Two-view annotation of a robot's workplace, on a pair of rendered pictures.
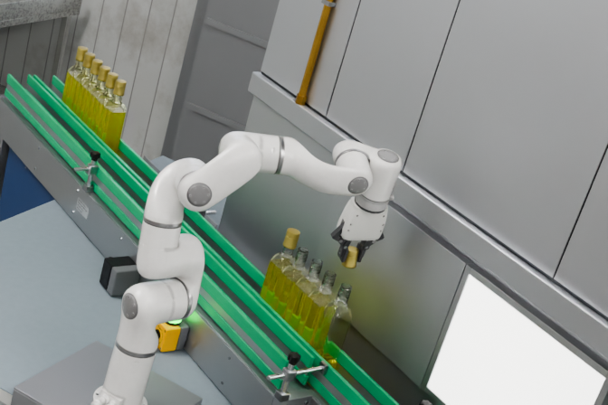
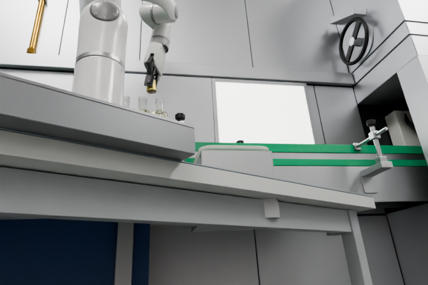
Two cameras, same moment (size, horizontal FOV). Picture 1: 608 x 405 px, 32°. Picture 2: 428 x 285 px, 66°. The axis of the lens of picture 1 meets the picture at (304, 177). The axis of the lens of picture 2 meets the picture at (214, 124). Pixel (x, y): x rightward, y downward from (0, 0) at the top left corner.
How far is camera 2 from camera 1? 238 cm
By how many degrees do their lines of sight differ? 74
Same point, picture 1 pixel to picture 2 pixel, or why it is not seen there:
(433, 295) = (199, 102)
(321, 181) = not seen: outside the picture
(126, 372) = (115, 79)
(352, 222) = (159, 52)
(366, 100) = not seen: hidden behind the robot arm
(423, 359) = (210, 137)
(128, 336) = (110, 40)
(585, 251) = (260, 52)
